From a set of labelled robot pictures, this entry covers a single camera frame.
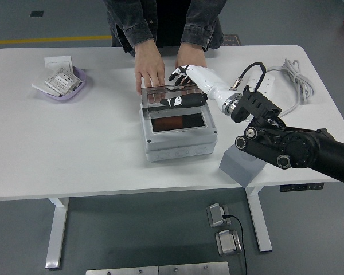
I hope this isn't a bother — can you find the white table leg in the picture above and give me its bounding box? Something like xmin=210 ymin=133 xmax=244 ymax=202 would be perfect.
xmin=45 ymin=197 xmax=71 ymax=269
xmin=244 ymin=186 xmax=273 ymax=253

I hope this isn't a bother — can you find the plain white packet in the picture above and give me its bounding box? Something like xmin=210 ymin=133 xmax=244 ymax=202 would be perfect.
xmin=32 ymin=68 xmax=61 ymax=97

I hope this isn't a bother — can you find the grey cube holder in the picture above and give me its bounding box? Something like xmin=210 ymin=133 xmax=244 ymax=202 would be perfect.
xmin=219 ymin=143 xmax=266 ymax=188

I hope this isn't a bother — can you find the white power strip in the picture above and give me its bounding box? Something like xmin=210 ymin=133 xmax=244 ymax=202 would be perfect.
xmin=243 ymin=70 xmax=276 ymax=95

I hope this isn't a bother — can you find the dark floor sign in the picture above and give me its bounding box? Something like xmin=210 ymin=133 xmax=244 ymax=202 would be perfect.
xmin=222 ymin=34 xmax=242 ymax=46

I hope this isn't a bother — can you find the white power cord with plug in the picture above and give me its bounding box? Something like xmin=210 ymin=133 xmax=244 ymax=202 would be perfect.
xmin=265 ymin=58 xmax=315 ymax=118

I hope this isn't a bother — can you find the white printed socket package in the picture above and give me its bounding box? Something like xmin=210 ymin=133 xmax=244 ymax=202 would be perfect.
xmin=44 ymin=67 xmax=80 ymax=97

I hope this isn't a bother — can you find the grey metal foot pedal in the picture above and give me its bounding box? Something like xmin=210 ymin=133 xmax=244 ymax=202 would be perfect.
xmin=214 ymin=229 xmax=243 ymax=256
xmin=206 ymin=202 xmax=232 ymax=229

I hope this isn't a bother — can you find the white switch plate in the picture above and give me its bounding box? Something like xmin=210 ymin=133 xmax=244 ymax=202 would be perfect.
xmin=44 ymin=56 xmax=75 ymax=72

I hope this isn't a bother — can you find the black pedal cable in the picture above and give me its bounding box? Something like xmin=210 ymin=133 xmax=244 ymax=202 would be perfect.
xmin=222 ymin=214 xmax=248 ymax=275

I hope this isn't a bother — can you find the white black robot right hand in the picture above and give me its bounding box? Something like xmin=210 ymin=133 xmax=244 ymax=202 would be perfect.
xmin=159 ymin=65 xmax=239 ymax=111

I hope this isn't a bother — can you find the grey enclosure box with lid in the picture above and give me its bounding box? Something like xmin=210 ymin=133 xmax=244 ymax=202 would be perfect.
xmin=139 ymin=84 xmax=218 ymax=163

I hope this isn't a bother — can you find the black table control panel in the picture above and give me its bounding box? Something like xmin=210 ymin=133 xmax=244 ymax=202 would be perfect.
xmin=279 ymin=182 xmax=325 ymax=192

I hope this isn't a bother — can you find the person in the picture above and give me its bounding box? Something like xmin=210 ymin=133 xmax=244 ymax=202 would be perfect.
xmin=103 ymin=0 xmax=224 ymax=58

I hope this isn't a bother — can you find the person's right hand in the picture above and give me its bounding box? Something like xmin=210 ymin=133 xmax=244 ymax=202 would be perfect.
xmin=134 ymin=40 xmax=166 ymax=97

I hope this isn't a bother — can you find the person's left hand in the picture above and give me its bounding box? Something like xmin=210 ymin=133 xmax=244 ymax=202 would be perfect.
xmin=174 ymin=42 xmax=207 ymax=87

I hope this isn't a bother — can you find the grey metal plate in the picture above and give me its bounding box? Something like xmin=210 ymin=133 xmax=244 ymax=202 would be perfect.
xmin=158 ymin=261 xmax=230 ymax=275
xmin=85 ymin=266 xmax=159 ymax=275

